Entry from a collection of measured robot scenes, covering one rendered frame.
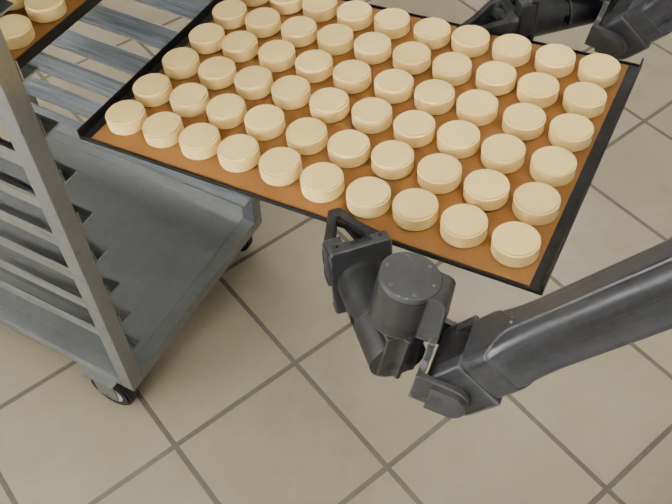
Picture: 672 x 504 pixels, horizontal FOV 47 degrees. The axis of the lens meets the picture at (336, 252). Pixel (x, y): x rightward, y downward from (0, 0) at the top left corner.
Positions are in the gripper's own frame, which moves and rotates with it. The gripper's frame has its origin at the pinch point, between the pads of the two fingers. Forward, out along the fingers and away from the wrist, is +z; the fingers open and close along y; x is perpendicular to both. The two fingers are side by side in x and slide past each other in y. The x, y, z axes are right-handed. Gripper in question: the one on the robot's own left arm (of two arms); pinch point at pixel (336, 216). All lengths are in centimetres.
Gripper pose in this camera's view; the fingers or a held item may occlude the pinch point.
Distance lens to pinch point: 86.8
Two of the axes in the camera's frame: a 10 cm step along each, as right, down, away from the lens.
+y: 0.6, 6.3, 7.7
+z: -3.0, -7.3, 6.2
